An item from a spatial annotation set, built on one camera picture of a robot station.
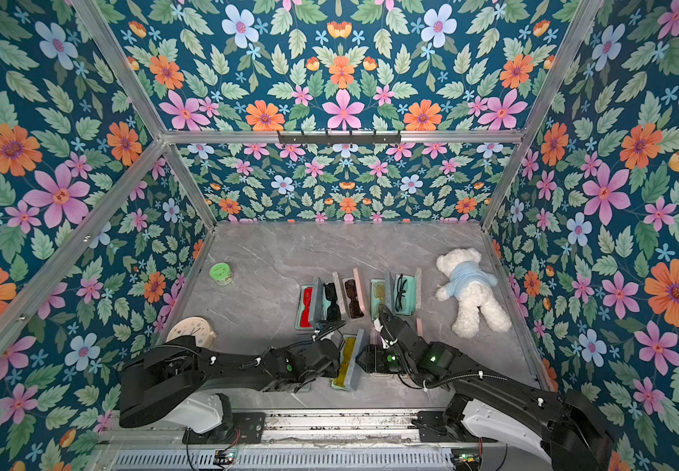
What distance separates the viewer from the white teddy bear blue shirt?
896mm

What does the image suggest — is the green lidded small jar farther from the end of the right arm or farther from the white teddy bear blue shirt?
the white teddy bear blue shirt

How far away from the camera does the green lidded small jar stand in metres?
1.00
